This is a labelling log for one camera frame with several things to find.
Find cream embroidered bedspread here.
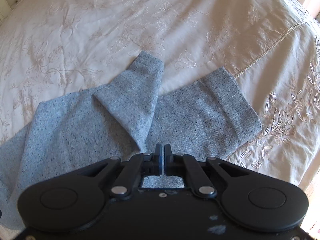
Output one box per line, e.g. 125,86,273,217
1,0,319,189

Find light blue speckled pants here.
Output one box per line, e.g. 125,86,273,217
1,52,261,230

